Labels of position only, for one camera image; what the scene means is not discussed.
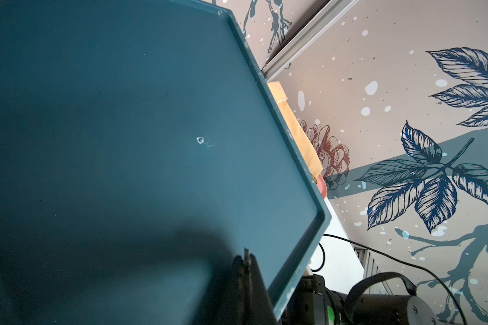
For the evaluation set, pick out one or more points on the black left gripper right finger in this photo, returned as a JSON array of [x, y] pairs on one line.
[[257, 304]]

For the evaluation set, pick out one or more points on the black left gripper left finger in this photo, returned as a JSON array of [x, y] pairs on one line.
[[232, 292]]

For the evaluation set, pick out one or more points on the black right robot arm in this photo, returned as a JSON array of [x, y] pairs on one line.
[[311, 302]]

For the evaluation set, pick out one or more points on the teal drawer cabinet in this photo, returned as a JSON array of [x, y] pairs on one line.
[[141, 151]]

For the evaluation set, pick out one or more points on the pink tray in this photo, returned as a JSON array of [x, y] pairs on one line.
[[321, 185]]

